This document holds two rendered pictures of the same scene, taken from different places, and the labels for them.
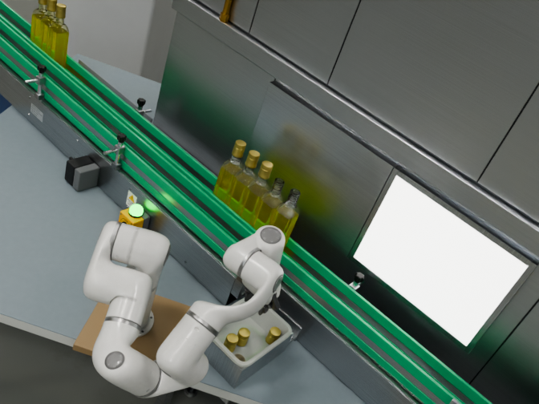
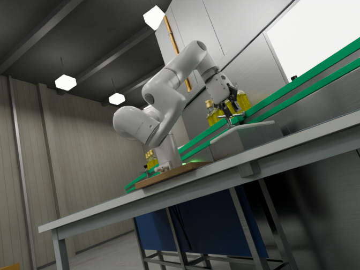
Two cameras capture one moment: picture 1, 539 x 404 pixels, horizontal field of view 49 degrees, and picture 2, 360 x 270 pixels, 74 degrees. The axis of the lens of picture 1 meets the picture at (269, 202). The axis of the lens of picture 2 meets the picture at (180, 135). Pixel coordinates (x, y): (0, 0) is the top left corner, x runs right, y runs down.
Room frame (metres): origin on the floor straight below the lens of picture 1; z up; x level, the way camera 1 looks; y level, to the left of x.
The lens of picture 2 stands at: (0.22, -0.29, 0.66)
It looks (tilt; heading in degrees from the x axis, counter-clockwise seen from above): 15 degrees up; 27
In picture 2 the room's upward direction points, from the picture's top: 17 degrees counter-clockwise
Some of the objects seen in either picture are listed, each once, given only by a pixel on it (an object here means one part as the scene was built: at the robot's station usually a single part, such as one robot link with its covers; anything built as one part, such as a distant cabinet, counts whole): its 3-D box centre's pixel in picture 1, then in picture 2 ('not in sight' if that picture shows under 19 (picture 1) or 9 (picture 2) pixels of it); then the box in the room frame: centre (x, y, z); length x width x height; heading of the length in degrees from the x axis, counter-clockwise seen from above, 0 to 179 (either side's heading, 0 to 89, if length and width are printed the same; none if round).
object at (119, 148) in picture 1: (113, 153); not in sight; (1.54, 0.53, 0.94); 0.07 x 0.04 x 0.13; 150
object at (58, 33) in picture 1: (58, 41); (155, 165); (1.98, 0.96, 1.02); 0.06 x 0.06 x 0.28; 60
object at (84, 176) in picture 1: (82, 173); not in sight; (1.57, 0.63, 0.79); 0.08 x 0.08 x 0.08; 60
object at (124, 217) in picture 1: (132, 222); not in sight; (1.44, 0.39, 0.79); 0.07 x 0.07 x 0.07; 60
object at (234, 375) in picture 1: (249, 334); (250, 143); (1.16, -0.08, 0.79); 0.27 x 0.17 x 0.08; 150
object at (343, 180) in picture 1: (366, 209); (274, 63); (1.44, -0.27, 1.15); 0.90 x 0.03 x 0.34; 60
